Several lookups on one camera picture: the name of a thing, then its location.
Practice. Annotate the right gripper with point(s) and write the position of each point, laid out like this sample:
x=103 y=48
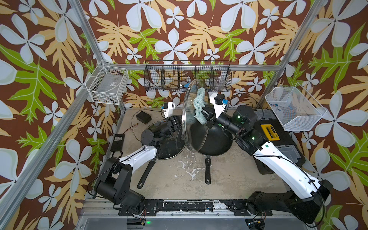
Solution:
x=215 y=116

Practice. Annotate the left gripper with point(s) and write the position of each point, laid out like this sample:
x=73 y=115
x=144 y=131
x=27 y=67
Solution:
x=175 y=122

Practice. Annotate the glass pot lid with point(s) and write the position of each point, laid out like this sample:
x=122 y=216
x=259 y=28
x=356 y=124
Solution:
x=188 y=111
x=171 y=146

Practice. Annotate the green microfibre cloth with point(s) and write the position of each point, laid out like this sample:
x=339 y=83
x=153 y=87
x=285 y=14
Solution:
x=199 y=104

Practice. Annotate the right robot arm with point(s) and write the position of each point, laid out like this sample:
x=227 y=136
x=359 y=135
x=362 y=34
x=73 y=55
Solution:
x=307 y=195

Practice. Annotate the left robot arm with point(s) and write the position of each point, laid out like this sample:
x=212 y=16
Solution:
x=114 y=181

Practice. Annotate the small black box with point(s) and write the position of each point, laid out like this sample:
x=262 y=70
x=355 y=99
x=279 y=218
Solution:
x=143 y=117

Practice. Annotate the left black frying pan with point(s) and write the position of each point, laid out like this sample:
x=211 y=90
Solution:
x=146 y=173

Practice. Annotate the black frying pan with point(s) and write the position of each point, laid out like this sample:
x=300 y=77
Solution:
x=146 y=173
x=209 y=142

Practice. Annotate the black power adapter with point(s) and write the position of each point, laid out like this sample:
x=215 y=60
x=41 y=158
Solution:
x=117 y=145

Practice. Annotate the right black frying pan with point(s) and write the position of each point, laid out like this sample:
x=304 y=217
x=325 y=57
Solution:
x=209 y=142

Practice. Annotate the black tool case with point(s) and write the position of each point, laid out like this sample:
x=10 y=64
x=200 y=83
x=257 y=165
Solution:
x=269 y=125

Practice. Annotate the white mesh basket right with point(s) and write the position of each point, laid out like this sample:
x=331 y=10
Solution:
x=295 y=108

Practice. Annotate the black wire basket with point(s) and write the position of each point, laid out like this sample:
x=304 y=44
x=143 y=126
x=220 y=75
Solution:
x=172 y=75

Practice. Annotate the white wire basket left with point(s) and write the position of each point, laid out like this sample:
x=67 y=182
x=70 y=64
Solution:
x=107 y=84

